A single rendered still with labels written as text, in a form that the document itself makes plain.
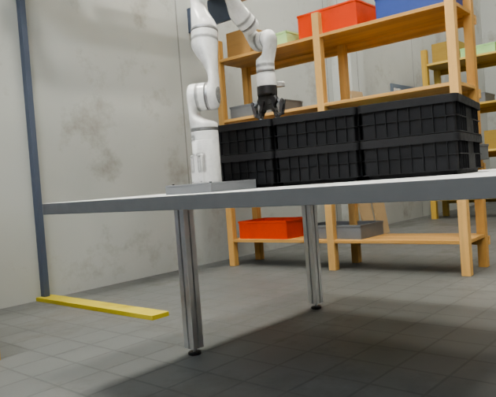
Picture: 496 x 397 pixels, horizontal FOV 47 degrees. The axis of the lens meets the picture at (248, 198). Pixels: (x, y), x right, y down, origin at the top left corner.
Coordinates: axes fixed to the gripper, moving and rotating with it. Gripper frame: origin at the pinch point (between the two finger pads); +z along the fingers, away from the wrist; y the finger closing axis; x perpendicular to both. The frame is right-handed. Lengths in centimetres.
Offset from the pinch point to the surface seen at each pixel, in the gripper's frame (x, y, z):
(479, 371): 17, 66, 93
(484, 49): 639, 10, -128
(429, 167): -21, 61, 20
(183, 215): 3, -45, 33
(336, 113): -21.4, 34.3, 1.3
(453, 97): -22, 70, 1
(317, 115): -21.2, 27.9, 1.3
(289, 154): -20.9, 16.8, 12.9
